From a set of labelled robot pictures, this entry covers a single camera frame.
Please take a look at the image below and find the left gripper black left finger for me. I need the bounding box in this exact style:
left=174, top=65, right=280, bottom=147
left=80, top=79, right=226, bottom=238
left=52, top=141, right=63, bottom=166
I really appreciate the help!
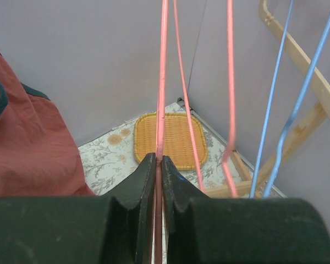
left=0, top=153, right=156, bottom=263

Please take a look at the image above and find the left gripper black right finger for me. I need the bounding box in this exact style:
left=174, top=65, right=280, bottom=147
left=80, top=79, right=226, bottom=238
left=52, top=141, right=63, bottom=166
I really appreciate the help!
left=162, top=156, right=330, bottom=263

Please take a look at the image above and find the pink wire hanger front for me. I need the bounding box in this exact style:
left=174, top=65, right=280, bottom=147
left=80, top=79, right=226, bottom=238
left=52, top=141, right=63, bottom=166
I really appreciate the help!
left=154, top=0, right=169, bottom=263

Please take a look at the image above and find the pink wire hanger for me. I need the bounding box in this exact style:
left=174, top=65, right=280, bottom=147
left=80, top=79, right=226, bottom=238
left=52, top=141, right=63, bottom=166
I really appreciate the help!
left=173, top=1, right=238, bottom=198
left=154, top=0, right=169, bottom=263

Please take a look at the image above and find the red tank top green trim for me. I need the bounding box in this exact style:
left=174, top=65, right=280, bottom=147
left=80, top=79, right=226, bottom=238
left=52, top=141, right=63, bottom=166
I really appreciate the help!
left=0, top=54, right=92, bottom=197

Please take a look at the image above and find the wooden hanger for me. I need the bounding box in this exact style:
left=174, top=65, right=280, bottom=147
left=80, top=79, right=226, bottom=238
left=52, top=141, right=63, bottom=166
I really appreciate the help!
left=258, top=1, right=330, bottom=110

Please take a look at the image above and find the orange woven bamboo tray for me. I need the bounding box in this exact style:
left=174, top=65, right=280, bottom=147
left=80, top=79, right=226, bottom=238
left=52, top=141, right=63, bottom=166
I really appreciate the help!
left=134, top=113, right=208, bottom=171

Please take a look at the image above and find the pink wire hanger rear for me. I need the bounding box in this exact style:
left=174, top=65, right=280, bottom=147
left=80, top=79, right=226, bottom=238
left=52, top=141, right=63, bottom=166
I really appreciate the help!
left=173, top=1, right=238, bottom=198

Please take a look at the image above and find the blue wire hanger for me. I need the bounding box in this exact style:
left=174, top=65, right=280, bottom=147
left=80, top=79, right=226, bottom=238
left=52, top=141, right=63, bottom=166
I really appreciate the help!
left=263, top=1, right=330, bottom=197

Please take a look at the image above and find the wooden clothes rack frame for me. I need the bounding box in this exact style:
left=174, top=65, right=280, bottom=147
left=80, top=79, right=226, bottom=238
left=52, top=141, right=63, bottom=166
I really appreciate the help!
left=204, top=102, right=328, bottom=197

